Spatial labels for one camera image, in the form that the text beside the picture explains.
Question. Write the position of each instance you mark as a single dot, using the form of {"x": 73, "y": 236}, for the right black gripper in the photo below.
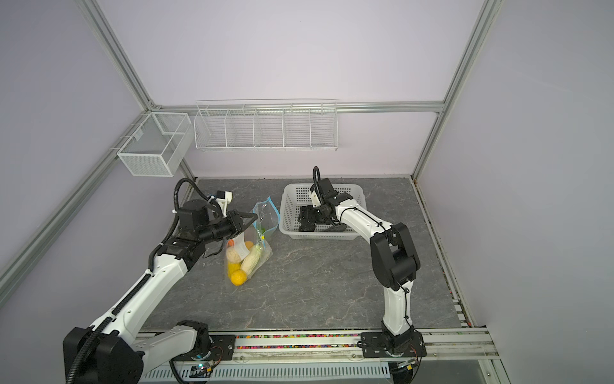
{"x": 308, "y": 214}

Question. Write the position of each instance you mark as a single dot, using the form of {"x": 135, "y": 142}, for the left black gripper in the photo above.
{"x": 236, "y": 222}

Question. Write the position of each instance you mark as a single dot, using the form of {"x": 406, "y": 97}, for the white radish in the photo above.
{"x": 252, "y": 259}

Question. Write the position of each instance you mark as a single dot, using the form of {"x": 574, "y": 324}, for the clear zip top bag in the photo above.
{"x": 260, "y": 232}

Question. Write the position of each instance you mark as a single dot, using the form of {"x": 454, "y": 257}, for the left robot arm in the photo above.
{"x": 107, "y": 351}

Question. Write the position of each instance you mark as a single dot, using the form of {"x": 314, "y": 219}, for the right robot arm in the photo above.
{"x": 395, "y": 264}

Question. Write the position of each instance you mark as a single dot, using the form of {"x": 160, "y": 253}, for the white vent grille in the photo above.
{"x": 283, "y": 373}

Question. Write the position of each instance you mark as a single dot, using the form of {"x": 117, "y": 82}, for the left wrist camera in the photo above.
{"x": 223, "y": 199}

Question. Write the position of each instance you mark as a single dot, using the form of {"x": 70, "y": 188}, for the white wire wall rack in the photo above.
{"x": 266, "y": 124}

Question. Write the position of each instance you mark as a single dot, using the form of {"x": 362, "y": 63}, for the white mesh wall box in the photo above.
{"x": 158, "y": 145}

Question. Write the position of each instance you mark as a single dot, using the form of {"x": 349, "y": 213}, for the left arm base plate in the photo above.
{"x": 216, "y": 348}

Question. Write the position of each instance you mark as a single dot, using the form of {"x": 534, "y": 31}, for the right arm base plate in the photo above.
{"x": 382, "y": 344}

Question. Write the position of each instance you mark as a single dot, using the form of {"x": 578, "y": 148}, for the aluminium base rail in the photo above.
{"x": 306, "y": 346}

